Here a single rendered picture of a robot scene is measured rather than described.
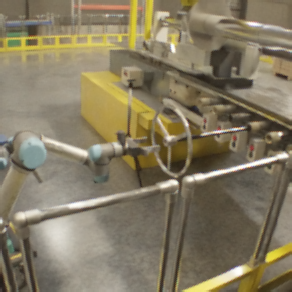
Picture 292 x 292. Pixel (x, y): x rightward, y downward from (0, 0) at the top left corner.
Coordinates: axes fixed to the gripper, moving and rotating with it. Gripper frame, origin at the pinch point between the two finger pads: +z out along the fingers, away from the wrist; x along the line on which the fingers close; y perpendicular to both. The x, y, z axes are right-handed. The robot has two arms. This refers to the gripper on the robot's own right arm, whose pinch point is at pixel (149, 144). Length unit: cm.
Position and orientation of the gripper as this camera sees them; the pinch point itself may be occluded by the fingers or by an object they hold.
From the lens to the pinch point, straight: 170.9
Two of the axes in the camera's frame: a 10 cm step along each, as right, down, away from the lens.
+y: -0.2, 9.4, 3.5
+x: 4.7, 3.2, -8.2
